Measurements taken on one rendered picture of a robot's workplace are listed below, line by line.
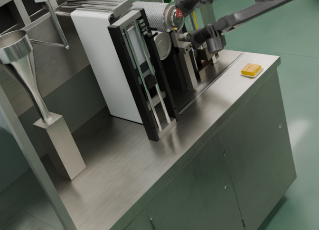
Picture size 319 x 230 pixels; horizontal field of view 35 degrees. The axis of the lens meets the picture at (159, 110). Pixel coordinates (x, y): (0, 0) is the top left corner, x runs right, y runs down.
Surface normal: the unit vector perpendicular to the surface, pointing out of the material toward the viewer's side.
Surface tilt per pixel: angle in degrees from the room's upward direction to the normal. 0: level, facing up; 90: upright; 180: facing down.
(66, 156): 90
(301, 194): 0
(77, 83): 90
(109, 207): 0
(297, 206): 0
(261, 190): 90
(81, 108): 90
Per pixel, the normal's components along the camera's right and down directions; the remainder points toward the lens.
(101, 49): -0.63, 0.56
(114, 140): -0.28, -0.81
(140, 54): 0.73, 0.18
